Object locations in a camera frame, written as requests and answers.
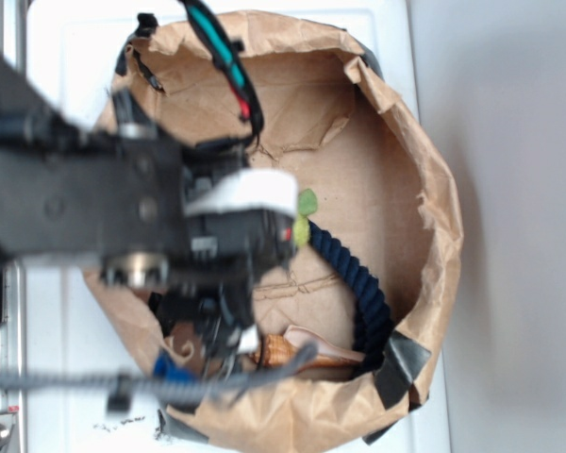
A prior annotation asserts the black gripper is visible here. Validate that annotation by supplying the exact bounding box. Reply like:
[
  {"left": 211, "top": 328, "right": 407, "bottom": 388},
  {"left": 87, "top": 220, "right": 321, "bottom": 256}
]
[{"left": 159, "top": 139, "right": 298, "bottom": 359}]

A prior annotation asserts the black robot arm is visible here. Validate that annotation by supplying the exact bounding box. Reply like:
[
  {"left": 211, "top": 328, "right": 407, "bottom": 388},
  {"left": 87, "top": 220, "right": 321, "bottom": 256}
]
[{"left": 0, "top": 56, "right": 297, "bottom": 358}]

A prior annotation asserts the green plush toy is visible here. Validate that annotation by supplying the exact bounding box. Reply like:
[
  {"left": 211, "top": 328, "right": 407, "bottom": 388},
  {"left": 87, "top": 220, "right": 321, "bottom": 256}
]
[{"left": 291, "top": 189, "right": 318, "bottom": 247}]

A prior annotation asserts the brown spiral seashell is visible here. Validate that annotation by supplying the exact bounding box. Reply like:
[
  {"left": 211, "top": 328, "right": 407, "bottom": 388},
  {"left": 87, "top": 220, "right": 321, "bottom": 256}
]
[{"left": 249, "top": 326, "right": 366, "bottom": 370}]

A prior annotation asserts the brown paper bag bin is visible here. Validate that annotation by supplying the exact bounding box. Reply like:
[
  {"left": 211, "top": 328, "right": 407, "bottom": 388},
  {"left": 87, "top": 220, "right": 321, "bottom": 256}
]
[{"left": 82, "top": 9, "right": 465, "bottom": 453}]

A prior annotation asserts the navy blue rope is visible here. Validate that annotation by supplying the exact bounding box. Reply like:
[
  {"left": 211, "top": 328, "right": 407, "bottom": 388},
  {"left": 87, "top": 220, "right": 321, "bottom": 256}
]
[{"left": 304, "top": 219, "right": 395, "bottom": 375}]

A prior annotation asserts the grey braided cable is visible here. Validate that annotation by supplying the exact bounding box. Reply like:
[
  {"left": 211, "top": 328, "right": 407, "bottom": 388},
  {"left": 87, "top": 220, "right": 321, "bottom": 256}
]
[{"left": 0, "top": 343, "right": 318, "bottom": 400}]

